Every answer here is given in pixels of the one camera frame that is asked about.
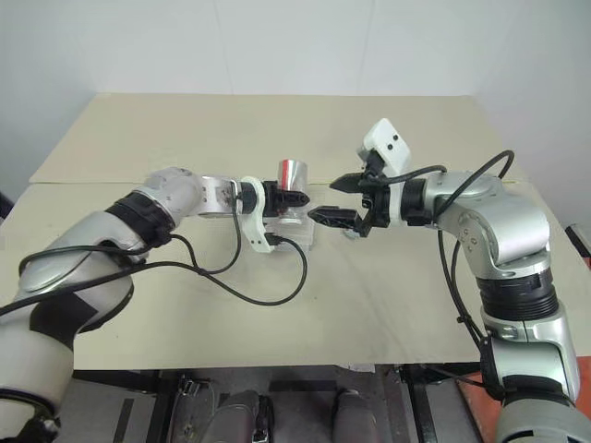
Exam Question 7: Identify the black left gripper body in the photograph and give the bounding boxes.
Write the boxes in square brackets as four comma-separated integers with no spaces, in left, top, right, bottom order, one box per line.
[262,180,290,219]

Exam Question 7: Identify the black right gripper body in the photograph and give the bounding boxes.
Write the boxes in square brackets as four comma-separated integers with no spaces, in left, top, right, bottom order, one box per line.
[358,151,394,230]

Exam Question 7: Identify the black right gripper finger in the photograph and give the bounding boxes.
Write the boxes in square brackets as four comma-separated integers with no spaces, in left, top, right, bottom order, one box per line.
[330,172,368,195]
[308,205,371,239]

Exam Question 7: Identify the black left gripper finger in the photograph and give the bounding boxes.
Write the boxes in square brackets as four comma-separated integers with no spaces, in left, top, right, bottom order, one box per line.
[281,189,312,209]

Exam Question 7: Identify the silver red can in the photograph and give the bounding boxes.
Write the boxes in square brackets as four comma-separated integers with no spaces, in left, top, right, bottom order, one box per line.
[275,158,310,228]

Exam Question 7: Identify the clear plastic container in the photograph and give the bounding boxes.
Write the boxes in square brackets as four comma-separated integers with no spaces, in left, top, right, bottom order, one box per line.
[265,215,319,255]

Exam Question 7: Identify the dark rounded shape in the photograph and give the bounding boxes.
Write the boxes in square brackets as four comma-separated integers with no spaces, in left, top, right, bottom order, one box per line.
[332,387,378,443]
[214,389,274,443]

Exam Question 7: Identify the small metal clamp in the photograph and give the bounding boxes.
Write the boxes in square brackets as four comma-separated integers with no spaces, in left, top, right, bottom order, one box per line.
[177,375,210,399]

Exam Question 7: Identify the orange object under table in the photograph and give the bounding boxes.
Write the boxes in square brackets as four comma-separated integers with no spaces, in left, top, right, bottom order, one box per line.
[454,368,505,443]

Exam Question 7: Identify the black tape strip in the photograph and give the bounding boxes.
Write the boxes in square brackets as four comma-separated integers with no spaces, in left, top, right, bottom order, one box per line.
[114,398,136,443]

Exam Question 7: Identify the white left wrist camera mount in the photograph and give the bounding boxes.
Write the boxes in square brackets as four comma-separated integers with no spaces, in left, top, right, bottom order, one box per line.
[240,175,281,255]

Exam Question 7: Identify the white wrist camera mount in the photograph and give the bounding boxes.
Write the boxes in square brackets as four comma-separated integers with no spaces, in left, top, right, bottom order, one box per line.
[240,175,281,255]
[355,118,413,228]

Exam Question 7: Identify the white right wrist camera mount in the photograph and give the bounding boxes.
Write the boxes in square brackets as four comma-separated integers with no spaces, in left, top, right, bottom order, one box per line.
[355,118,413,228]

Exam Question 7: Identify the black metal table frame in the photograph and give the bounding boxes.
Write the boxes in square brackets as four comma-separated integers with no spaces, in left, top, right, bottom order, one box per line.
[71,362,491,443]

